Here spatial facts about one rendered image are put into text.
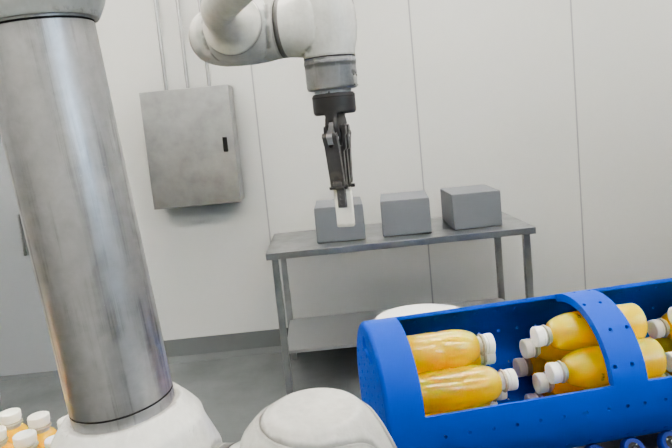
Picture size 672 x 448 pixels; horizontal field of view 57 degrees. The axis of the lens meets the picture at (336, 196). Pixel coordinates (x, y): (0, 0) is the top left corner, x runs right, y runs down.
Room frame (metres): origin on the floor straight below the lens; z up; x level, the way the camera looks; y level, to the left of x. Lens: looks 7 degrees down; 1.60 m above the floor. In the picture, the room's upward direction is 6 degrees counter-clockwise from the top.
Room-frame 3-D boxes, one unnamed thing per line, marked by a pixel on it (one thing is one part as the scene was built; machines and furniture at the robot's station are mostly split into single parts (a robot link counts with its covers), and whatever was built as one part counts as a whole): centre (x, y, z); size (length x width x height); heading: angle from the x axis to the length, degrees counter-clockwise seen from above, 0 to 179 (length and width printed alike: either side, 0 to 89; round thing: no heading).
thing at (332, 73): (1.09, -0.01, 1.69); 0.09 x 0.09 x 0.06
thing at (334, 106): (1.09, -0.01, 1.62); 0.08 x 0.07 x 0.09; 166
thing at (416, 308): (1.71, -0.21, 1.03); 0.28 x 0.28 x 0.01
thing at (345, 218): (1.09, -0.01, 1.46); 0.03 x 0.01 x 0.07; 76
